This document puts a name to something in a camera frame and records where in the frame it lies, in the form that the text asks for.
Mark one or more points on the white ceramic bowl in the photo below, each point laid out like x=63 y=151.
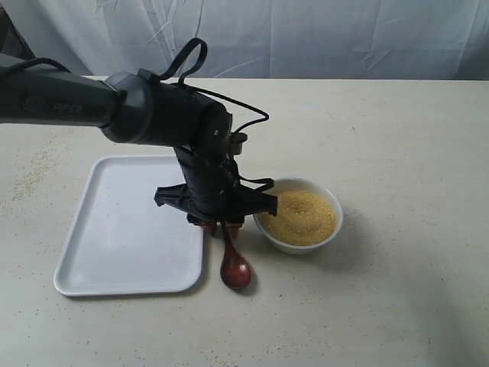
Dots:
x=291 y=183

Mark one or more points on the white rectangular plastic tray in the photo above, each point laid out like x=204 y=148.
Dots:
x=121 y=242

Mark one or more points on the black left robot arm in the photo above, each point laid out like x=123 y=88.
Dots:
x=141 y=110

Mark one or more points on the dark red wooden spoon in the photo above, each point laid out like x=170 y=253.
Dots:
x=235 y=271

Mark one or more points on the white backdrop cloth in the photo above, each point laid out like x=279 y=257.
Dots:
x=437 y=40

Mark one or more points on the yellow millet grains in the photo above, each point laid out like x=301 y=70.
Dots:
x=303 y=218

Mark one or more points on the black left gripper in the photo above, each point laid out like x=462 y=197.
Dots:
x=213 y=192

